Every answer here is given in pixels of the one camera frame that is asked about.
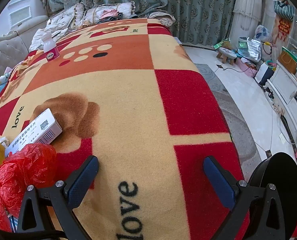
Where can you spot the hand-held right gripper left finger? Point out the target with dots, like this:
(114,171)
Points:
(82,180)

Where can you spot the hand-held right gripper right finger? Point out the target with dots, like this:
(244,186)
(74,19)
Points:
(219,182)

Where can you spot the black trash bin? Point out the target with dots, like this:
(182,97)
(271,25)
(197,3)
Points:
(276,170)

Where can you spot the white medicine box blue label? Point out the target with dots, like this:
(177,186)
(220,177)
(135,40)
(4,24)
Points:
(38,130)

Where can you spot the red plastic bag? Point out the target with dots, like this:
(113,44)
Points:
(18,170)

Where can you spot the white power strip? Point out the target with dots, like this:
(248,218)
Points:
(279,108)

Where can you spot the printed checkered blanket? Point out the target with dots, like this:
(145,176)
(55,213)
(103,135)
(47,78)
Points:
(128,92)

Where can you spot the white TV cabinet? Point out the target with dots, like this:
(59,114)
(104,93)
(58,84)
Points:
(286,90)

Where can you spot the pink basin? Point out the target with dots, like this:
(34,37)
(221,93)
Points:
(248,68)

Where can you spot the white and black bag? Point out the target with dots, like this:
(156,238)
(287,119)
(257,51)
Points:
(264,73)

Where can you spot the colourful baby cloth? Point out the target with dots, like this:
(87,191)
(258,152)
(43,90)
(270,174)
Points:
(2,82)

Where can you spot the small round stool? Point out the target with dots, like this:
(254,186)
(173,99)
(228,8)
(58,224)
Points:
(227,52)

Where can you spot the white bottle pink label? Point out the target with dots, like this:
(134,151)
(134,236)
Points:
(49,48)

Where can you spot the silver foil bag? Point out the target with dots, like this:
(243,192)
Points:
(254,50)

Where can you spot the brown gift bag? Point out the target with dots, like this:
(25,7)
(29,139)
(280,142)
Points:
(288,60)

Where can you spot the white crumpled cloth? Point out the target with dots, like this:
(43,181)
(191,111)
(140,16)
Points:
(41,38)

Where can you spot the beige tufted sofa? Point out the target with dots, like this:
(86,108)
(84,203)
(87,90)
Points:
(3,52)

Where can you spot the white plastic bag blue print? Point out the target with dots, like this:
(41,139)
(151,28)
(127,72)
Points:
(262,33)

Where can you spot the embroidered beige pillow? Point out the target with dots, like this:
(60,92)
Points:
(93,12)
(63,17)

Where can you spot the red hanging decoration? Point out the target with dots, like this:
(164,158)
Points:
(284,28)

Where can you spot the pile of pink clothes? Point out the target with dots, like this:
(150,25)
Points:
(109,13)

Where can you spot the beige fringed cloth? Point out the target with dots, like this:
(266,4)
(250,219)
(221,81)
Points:
(163,20)

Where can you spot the green patterned curtain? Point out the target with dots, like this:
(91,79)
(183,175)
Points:
(188,10)

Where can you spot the lace covered standing air conditioner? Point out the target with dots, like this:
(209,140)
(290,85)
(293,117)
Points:
(247,2)

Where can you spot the striped tote bag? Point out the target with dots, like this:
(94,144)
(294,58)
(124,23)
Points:
(284,10)

